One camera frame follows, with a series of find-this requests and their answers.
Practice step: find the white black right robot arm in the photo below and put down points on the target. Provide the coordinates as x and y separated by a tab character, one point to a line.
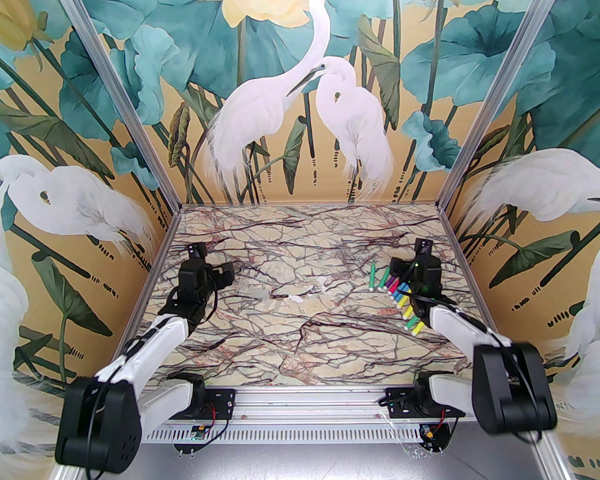
460	325

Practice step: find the grey metal sheet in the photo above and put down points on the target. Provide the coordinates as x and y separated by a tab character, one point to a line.
305	463

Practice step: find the small green circuit board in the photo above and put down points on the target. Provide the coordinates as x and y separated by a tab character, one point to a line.
197	433

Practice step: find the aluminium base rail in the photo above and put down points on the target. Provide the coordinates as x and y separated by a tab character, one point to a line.
310	403

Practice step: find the black bracket with yellow connector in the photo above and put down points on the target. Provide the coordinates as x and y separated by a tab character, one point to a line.
430	435

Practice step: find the aluminium frame post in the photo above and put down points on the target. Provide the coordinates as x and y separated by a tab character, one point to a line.
500	93
120	108

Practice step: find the purple marker pen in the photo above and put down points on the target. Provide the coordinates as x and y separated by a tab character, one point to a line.
388	285

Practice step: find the pink marker pen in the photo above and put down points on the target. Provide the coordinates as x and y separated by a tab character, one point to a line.
394	289

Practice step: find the blue marker pen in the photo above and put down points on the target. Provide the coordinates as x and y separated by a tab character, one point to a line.
401	292
401	298

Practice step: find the white vented metal plate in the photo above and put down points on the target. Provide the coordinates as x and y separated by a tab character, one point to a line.
305	434

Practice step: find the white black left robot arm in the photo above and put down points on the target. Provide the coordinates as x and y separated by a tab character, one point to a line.
145	348

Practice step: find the green marker pen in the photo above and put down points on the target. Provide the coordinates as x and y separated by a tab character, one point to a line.
373	275
382	281

